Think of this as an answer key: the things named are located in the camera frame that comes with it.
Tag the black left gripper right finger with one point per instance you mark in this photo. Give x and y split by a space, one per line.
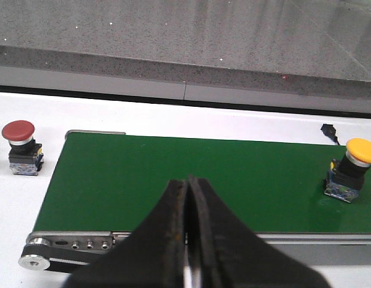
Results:
231 255

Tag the black connector with cable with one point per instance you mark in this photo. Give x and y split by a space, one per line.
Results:
329 131

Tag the grey stone slab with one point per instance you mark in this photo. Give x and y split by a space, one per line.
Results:
348 25
268 45

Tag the white panel under slabs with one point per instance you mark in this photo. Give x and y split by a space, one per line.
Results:
78 85

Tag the grey stone slab left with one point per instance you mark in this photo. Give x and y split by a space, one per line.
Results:
268 45

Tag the grey stone slab right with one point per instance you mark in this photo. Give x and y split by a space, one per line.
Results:
348 25

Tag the aluminium conveyor side rail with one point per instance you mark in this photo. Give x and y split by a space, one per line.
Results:
331 249

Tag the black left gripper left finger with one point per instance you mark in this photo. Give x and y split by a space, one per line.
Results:
151 256

